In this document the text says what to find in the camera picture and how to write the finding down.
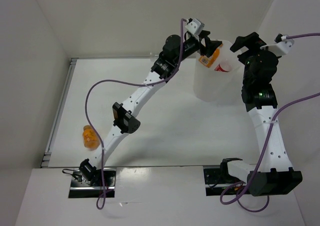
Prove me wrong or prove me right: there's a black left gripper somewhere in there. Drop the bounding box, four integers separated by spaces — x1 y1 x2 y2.
173 29 221 64

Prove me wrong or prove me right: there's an orange juice bottle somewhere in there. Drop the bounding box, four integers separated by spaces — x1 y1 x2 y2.
198 49 220 68
82 125 100 151

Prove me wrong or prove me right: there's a translucent white plastic bin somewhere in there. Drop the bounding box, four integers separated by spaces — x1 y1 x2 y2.
193 40 243 102

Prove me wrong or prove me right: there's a clear blue-label water bottle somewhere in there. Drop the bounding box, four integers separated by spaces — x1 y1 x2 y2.
149 52 159 61

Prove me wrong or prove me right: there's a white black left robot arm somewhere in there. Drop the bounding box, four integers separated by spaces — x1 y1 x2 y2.
79 30 221 187

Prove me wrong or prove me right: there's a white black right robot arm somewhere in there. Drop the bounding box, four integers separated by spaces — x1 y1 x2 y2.
219 32 303 197

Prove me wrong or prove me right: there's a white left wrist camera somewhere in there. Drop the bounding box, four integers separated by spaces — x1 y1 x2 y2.
185 18 205 35

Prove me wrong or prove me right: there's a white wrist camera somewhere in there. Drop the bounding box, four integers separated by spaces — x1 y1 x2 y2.
185 18 205 35
260 33 295 57

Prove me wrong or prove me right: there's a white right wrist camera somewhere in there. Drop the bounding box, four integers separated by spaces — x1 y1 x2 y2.
260 33 295 57

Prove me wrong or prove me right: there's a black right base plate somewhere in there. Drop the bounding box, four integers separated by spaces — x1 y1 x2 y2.
203 166 240 196

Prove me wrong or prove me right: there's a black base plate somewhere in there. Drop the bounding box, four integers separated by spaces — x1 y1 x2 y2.
203 166 240 196
62 168 116 199

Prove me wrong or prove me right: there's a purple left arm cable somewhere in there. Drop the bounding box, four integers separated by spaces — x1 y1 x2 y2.
84 18 191 210

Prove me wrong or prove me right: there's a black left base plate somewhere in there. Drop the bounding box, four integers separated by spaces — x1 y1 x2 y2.
62 168 116 199

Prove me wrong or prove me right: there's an aluminium table edge rail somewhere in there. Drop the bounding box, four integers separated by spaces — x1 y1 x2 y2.
40 58 78 168

